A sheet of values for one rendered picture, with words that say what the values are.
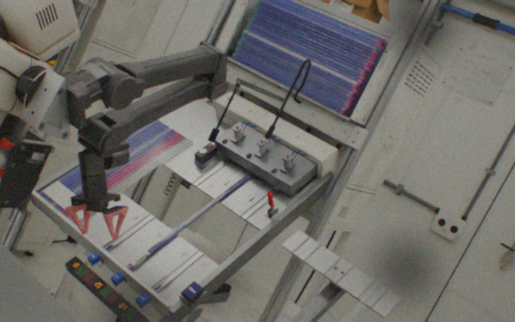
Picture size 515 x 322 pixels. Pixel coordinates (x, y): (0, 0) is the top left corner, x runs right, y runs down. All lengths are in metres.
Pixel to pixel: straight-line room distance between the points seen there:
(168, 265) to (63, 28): 0.78
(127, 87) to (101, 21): 1.73
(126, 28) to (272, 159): 1.36
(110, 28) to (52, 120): 1.86
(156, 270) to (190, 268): 0.10
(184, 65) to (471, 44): 2.29
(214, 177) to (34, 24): 0.94
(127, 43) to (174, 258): 1.57
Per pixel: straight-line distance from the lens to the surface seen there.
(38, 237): 3.47
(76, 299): 2.47
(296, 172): 2.03
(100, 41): 3.12
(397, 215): 3.54
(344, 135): 2.07
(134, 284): 1.87
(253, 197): 2.04
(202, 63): 1.60
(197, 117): 2.35
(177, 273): 1.86
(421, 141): 3.54
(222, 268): 1.84
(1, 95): 1.34
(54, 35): 1.41
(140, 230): 1.99
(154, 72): 1.47
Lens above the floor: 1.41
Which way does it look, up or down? 8 degrees down
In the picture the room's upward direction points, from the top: 26 degrees clockwise
